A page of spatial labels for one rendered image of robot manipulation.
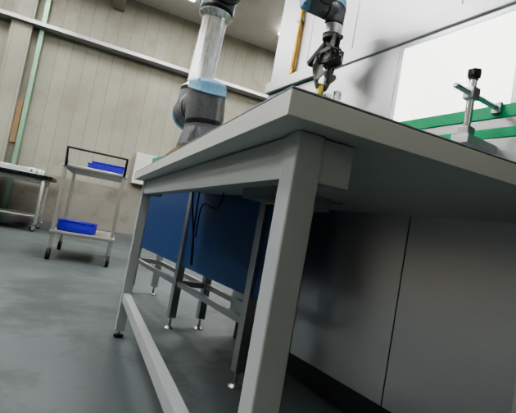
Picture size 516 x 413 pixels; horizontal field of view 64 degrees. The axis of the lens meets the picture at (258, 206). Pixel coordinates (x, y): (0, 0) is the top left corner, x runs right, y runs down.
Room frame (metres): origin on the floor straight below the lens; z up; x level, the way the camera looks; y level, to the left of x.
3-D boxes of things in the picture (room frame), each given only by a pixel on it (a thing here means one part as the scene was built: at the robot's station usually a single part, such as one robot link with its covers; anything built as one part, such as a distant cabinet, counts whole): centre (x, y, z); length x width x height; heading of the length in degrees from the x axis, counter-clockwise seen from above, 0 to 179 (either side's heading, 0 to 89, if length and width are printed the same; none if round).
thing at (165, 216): (2.23, 0.27, 0.54); 1.59 x 0.18 x 0.43; 31
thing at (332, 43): (1.58, -0.17, 1.32); 0.09 x 0.08 x 0.12; 30
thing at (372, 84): (1.46, -0.40, 1.15); 0.90 x 0.03 x 0.34; 31
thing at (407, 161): (1.49, -0.41, 0.73); 1.58 x 1.52 x 0.04; 23
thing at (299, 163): (1.23, 0.21, 0.36); 1.51 x 0.09 x 0.71; 23
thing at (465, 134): (0.89, -0.44, 0.90); 0.17 x 0.05 x 0.23; 121
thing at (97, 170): (4.18, 1.66, 0.51); 1.09 x 0.64 x 1.03; 24
